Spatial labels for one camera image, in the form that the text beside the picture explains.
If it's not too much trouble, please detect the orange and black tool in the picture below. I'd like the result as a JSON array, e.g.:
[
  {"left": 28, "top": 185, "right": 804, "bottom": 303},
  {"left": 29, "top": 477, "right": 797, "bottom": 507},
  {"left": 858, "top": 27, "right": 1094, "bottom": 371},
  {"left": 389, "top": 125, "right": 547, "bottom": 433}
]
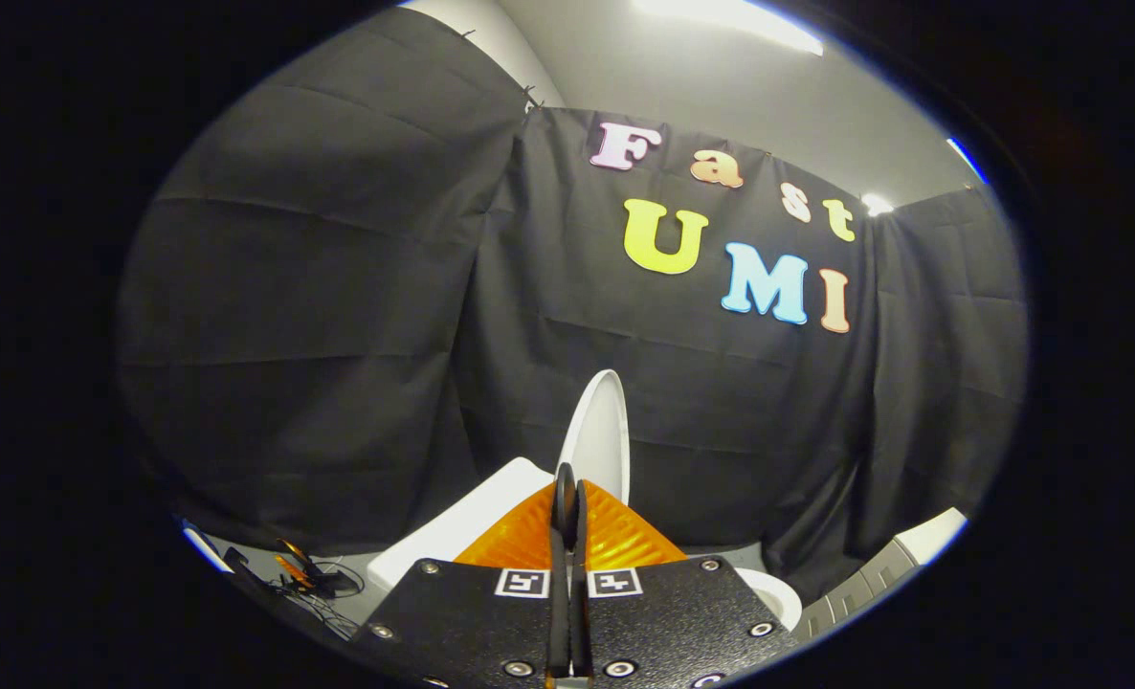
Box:
[{"left": 223, "top": 539, "right": 366, "bottom": 623}]

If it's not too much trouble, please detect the white cabinet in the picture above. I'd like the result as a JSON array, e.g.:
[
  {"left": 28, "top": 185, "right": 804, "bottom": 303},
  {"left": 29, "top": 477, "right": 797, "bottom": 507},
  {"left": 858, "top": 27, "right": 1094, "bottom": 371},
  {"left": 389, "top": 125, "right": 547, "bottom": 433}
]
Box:
[{"left": 797, "top": 507, "right": 968, "bottom": 623}]

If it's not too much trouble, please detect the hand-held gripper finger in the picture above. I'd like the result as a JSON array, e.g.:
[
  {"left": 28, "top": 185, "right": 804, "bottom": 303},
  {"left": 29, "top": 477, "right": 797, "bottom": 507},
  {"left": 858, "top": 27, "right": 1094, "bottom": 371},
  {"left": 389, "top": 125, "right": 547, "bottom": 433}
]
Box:
[
  {"left": 349, "top": 464, "right": 568, "bottom": 689},
  {"left": 569, "top": 480, "right": 800, "bottom": 689}
]

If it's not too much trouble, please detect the black backdrop cloth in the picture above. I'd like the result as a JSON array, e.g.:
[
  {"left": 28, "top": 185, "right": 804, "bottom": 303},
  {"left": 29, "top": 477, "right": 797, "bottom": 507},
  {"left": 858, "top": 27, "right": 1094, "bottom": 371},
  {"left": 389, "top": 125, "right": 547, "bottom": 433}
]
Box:
[{"left": 116, "top": 10, "right": 1028, "bottom": 604}]

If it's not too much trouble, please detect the white toilet lid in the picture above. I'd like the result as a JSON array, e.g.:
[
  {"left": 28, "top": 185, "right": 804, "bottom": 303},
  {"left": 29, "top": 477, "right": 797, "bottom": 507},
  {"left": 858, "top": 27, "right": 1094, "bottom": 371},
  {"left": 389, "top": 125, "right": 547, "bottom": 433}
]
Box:
[{"left": 556, "top": 369, "right": 632, "bottom": 506}]

